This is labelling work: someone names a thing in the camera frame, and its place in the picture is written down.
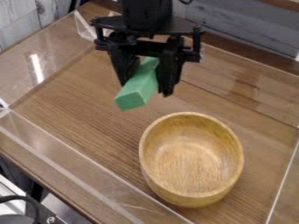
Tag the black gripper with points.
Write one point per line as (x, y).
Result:
(148, 30)

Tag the green rectangular block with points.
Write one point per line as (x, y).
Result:
(140, 87)

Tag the brown wooden bowl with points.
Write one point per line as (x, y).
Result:
(191, 158)

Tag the clear acrylic table barrier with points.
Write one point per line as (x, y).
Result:
(68, 137)

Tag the black metal table clamp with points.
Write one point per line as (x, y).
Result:
(55, 212)

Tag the clear acrylic corner bracket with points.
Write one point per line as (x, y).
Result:
(86, 30)

